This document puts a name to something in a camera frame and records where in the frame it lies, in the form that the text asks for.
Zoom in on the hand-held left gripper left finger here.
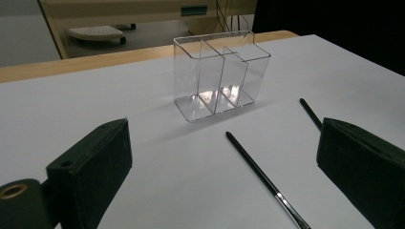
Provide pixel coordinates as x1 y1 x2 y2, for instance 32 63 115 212
46 117 134 229

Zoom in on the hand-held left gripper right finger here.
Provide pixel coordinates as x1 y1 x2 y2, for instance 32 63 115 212
315 116 405 229

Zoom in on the black thin paintbrush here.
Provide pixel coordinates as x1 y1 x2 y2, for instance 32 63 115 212
225 131 312 229
298 97 323 132

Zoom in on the clear acrylic organizer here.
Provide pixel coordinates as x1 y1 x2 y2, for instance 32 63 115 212
172 30 272 123

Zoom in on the white perforated stool seat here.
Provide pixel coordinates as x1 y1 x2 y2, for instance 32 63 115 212
65 24 127 45

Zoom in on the teal green bar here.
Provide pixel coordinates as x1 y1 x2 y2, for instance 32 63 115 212
180 5 209 17

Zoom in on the light wooden furniture frame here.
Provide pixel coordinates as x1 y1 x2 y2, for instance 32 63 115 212
37 0 258 60

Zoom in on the black cable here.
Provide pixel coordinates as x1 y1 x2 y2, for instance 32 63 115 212
215 0 231 32

